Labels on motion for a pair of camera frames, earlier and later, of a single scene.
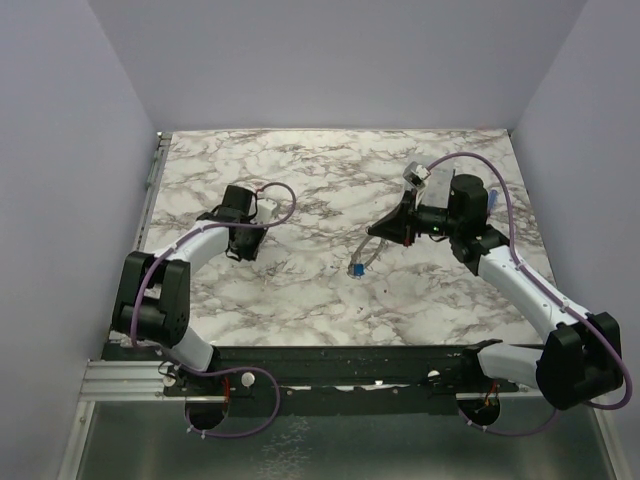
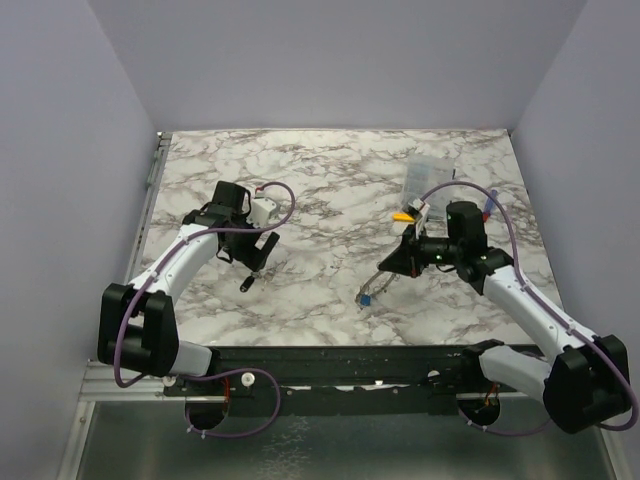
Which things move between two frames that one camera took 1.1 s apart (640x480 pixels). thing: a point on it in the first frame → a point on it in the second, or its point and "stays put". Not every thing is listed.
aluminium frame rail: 107,381 stays put
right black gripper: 408,220 → 413,251
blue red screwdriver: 493,195 stays put
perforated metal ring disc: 356,254 → 378,283
